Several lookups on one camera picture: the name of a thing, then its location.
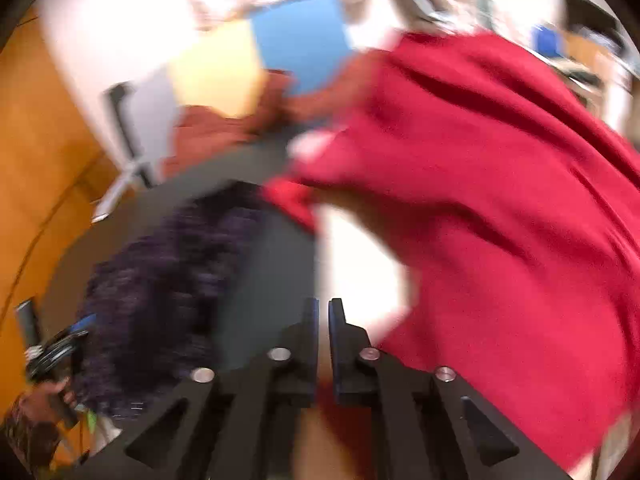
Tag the dark purple garment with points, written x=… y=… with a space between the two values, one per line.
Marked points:
x=165 y=285

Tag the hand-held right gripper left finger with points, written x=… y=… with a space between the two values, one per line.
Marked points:
x=311 y=340

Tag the blue panel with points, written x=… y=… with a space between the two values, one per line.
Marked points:
x=300 y=40

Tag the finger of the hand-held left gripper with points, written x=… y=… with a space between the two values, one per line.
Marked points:
x=81 y=327

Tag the yellow panel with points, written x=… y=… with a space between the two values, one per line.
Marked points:
x=215 y=70

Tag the rust brown cloth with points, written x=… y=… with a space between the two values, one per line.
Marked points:
x=220 y=127

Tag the wooden cabinet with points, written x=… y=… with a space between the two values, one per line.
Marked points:
x=45 y=170

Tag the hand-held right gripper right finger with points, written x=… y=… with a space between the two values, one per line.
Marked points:
x=338 y=350

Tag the red garment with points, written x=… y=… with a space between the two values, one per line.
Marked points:
x=500 y=200

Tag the person's left hand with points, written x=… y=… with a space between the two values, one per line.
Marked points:
x=42 y=402

